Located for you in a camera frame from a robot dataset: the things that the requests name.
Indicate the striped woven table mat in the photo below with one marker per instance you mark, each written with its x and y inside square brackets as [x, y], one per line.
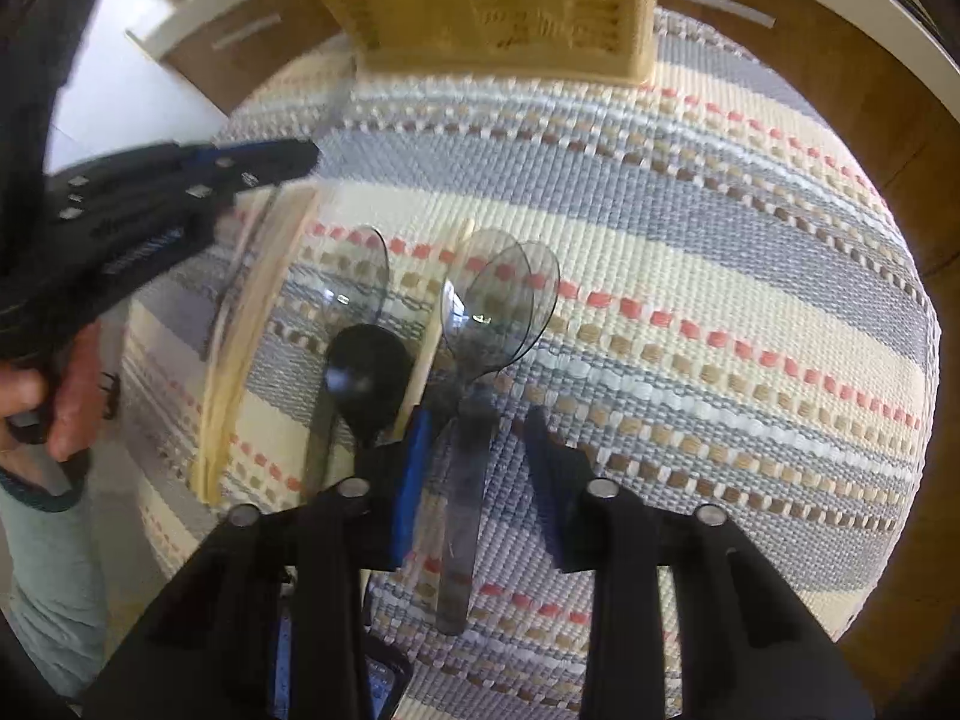
[738, 321]

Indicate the clear plastic spoon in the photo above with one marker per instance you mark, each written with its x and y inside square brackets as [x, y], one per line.
[353, 278]
[486, 319]
[540, 292]

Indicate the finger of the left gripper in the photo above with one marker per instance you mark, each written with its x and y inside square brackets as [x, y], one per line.
[139, 241]
[245, 165]

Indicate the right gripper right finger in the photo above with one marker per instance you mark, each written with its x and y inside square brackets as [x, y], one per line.
[749, 647]

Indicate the person left hand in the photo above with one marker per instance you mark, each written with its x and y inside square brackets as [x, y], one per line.
[78, 401]

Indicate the black spoon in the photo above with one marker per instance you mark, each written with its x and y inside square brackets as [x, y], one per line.
[367, 370]

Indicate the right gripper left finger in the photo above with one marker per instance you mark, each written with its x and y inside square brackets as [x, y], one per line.
[264, 590]

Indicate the yellow plastic utensil basket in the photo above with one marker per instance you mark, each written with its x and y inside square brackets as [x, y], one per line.
[603, 41]

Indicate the person left forearm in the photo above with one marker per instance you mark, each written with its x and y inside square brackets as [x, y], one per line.
[57, 608]

